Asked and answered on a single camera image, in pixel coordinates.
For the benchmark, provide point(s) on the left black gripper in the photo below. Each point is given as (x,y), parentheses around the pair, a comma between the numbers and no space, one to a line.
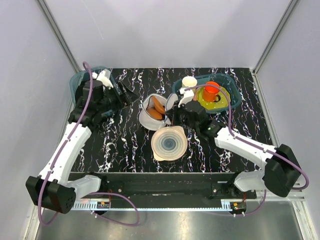
(127,98)

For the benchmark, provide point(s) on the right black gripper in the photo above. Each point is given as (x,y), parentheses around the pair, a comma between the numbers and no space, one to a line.
(173,113)

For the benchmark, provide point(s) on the white mesh laundry bag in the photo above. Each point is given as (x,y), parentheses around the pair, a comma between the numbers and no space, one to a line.
(147,121)

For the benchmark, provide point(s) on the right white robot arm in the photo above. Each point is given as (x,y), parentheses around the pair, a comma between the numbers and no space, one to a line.
(279,168)

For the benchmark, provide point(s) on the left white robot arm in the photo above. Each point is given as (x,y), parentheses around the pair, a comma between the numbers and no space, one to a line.
(51,189)

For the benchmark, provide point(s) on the peach brown bra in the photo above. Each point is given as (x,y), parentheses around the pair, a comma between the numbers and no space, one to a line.
(155,109)

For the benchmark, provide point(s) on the pink blue swirl plate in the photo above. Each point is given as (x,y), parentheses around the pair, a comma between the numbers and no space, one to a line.
(169,143)

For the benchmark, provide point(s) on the cream yellow mug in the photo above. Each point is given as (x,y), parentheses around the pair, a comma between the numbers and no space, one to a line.
(189,81)

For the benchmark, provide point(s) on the orange cup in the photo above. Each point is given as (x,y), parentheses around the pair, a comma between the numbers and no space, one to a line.
(211,92)

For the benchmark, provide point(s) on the left teal plastic bin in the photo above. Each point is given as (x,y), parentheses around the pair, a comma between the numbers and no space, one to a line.
(76,80)

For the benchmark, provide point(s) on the teal plastic bin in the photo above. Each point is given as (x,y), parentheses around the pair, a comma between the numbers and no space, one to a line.
(226,82)
(76,80)

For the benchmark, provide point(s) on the right teal plastic bin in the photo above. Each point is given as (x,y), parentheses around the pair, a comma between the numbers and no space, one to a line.
(226,82)

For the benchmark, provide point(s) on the yellow green plate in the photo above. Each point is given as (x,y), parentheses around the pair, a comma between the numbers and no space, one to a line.
(220,101)

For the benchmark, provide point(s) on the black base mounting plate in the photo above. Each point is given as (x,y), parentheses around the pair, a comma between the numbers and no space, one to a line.
(198,185)

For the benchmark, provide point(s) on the left aluminium frame post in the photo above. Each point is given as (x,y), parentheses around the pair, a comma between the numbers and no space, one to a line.
(58,34)

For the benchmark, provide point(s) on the aluminium frame post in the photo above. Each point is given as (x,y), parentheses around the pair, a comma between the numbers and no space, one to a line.
(276,33)
(58,34)

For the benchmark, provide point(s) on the white slotted cable duct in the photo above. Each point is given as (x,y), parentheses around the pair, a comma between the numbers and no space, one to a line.
(95,205)

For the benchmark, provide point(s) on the right aluminium frame post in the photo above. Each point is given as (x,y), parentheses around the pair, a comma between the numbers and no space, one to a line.
(276,33)

